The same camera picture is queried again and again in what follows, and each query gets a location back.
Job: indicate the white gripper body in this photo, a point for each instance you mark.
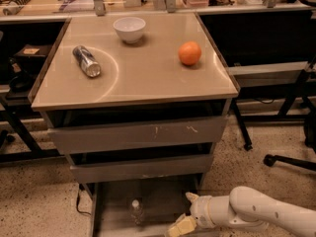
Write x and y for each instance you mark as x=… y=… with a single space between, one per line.
x=199 y=209

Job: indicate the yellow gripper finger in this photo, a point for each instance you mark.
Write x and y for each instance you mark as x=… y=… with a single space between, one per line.
x=185 y=224
x=191 y=197

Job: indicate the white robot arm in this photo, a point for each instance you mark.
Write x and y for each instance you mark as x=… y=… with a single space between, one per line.
x=244 y=208

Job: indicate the middle grey drawer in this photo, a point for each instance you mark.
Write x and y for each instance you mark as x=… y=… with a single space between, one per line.
x=141 y=169

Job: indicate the open bottom grey drawer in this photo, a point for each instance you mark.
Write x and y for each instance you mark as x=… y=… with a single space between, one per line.
x=164 y=200

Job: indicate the top grey drawer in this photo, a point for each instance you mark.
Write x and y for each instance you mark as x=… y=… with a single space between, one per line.
x=133 y=135

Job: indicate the grey drawer cabinet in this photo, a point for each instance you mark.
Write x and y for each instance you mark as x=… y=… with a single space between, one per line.
x=143 y=81

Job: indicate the black office chair base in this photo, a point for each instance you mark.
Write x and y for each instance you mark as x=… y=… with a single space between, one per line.
x=310 y=141

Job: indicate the orange fruit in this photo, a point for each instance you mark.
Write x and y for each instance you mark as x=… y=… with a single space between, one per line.
x=189 y=53

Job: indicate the silver blue drink can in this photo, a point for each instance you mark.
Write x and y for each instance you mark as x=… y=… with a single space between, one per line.
x=86 y=61

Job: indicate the white ceramic bowl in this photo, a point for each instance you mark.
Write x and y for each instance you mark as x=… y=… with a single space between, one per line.
x=129 y=29

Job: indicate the black desk leg frame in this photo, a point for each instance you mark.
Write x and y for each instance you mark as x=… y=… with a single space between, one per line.
x=242 y=126

